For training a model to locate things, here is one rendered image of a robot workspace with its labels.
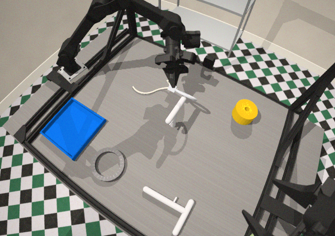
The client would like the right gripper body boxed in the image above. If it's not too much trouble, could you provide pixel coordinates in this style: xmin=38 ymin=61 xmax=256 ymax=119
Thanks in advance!
xmin=155 ymin=44 xmax=188 ymax=74

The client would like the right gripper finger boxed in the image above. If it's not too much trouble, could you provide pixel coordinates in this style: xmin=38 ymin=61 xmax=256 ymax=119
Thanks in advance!
xmin=162 ymin=66 xmax=180 ymax=88
xmin=175 ymin=69 xmax=184 ymax=86

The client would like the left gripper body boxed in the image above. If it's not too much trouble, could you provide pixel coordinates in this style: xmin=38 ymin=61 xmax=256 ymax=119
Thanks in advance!
xmin=289 ymin=177 xmax=335 ymax=236

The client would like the grey cylindrical post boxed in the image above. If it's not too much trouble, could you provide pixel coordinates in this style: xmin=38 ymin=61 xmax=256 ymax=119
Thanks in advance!
xmin=170 ymin=114 xmax=177 ymax=127

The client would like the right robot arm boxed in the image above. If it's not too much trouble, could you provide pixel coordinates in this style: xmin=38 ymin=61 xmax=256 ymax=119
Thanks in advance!
xmin=56 ymin=0 xmax=201 ymax=76

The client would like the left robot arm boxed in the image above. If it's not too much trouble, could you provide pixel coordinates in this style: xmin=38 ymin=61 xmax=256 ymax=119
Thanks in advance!
xmin=303 ymin=194 xmax=335 ymax=236

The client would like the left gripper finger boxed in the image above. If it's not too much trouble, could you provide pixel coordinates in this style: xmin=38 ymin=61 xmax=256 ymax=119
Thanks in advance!
xmin=272 ymin=178 xmax=321 ymax=209
xmin=242 ymin=209 xmax=274 ymax=236

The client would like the blue tray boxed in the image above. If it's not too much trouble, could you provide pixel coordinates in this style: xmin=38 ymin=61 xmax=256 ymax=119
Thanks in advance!
xmin=40 ymin=97 xmax=106 ymax=161

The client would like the yellow cylinder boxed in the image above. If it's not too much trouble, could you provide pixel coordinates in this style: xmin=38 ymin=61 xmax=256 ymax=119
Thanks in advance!
xmin=232 ymin=99 xmax=258 ymax=125

